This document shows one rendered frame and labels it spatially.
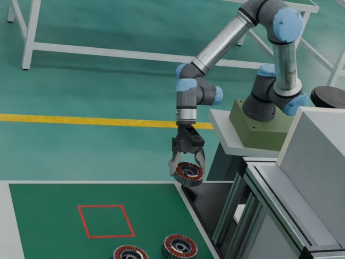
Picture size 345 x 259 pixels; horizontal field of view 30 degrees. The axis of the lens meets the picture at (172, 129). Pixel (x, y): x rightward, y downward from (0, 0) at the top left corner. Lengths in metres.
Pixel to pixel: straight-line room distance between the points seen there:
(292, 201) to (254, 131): 0.94
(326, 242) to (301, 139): 0.33
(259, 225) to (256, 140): 0.93
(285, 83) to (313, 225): 0.94
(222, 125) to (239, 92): 2.20
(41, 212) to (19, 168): 1.48
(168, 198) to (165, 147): 1.76
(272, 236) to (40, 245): 0.69
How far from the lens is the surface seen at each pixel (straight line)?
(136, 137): 4.09
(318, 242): 1.76
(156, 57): 4.79
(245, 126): 2.82
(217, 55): 2.49
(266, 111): 2.83
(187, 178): 2.31
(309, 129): 1.89
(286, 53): 2.51
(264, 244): 1.91
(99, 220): 2.15
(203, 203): 2.33
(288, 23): 2.40
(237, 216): 2.31
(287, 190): 1.91
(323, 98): 4.06
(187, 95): 2.34
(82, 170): 3.67
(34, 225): 2.08
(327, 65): 5.72
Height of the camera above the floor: 2.09
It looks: 29 degrees down
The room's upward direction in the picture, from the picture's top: 17 degrees clockwise
